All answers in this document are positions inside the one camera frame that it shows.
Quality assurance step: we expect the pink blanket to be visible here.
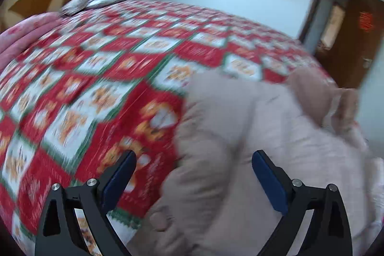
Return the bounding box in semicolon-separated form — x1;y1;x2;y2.
0;12;63;65

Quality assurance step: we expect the brown wooden door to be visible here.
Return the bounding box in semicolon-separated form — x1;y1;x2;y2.
322;0;384;90

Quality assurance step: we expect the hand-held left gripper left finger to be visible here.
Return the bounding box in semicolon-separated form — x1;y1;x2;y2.
34;150;137;256

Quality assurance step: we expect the red printed bedspread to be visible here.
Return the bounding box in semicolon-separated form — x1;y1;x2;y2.
0;0;339;256

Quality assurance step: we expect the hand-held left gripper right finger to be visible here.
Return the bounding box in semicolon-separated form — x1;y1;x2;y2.
251;150;353;256

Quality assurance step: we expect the beige padded coat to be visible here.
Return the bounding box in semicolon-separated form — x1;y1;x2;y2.
129;67;380;256

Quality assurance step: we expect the red door decoration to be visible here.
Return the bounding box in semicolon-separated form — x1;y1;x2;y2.
358;12;374;31

